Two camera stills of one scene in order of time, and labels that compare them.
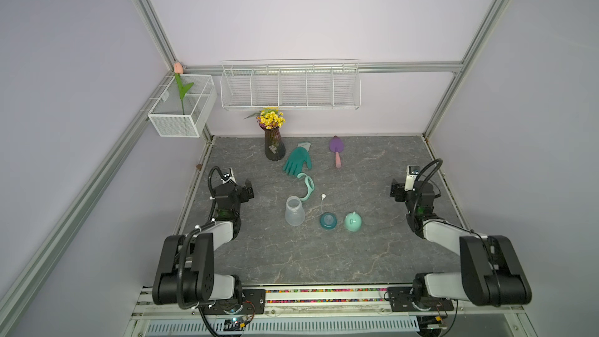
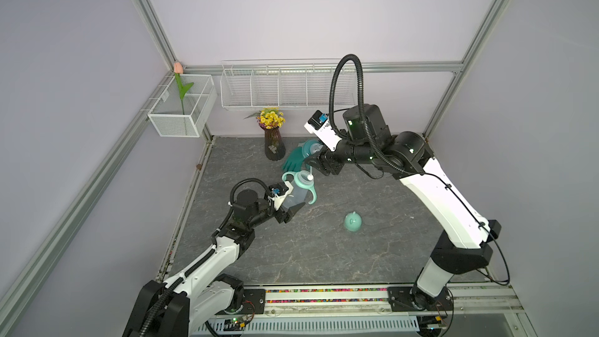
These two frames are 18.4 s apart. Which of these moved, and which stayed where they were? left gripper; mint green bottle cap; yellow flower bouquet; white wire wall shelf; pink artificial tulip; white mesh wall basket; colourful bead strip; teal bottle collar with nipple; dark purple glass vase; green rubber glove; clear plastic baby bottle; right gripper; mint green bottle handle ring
Moved: clear plastic baby bottle; teal bottle collar with nipple; mint green bottle handle ring; right gripper; left gripper
Stayed: mint green bottle cap; yellow flower bouquet; colourful bead strip; white mesh wall basket; dark purple glass vase; pink artificial tulip; green rubber glove; white wire wall shelf
